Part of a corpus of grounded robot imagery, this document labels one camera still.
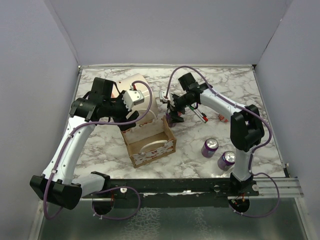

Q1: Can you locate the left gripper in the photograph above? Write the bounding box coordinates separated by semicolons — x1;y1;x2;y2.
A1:
104;90;140;130

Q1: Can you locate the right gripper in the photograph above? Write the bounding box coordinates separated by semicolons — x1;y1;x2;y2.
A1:
166;94;195;124

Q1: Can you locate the purple soda can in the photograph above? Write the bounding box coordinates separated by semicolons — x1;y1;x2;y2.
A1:
201;138;219;158
217;151;236;171

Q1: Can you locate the purple Fanta can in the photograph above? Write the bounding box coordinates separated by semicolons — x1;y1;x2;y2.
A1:
165;112;178;128

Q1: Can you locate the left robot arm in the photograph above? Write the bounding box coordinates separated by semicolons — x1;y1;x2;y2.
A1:
30;77;144;210

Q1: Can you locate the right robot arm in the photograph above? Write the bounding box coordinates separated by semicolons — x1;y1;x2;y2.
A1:
159;73;265;196

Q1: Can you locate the green marker pen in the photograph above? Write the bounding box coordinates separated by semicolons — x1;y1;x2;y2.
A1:
189;106;208;123

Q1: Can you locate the white cylindrical pot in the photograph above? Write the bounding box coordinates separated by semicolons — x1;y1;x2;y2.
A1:
111;73;158;124

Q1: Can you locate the black marker pen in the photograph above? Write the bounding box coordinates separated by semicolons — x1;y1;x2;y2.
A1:
194;109;206;119

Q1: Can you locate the red marker pen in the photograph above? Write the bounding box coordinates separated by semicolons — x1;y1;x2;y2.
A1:
194;109;208;123

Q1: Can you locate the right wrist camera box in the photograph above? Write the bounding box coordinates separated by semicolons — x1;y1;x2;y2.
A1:
159;90;170;103

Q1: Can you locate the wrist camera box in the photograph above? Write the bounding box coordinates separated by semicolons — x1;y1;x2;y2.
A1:
159;90;170;103
122;89;145;111

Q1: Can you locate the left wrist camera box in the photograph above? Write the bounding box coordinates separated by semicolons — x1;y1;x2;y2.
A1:
122;89;145;111

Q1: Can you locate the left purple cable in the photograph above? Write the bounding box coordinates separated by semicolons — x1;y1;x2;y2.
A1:
43;80;153;221

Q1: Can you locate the purple cable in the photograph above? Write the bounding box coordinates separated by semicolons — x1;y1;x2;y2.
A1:
43;80;153;221
165;65;280;219

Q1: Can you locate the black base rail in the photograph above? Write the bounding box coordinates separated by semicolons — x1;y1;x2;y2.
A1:
84;177;259;208

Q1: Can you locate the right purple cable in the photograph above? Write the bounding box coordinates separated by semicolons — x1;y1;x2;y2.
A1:
165;65;280;219

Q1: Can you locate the aluminium extrusion rail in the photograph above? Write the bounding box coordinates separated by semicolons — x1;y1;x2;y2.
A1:
255;177;304;198

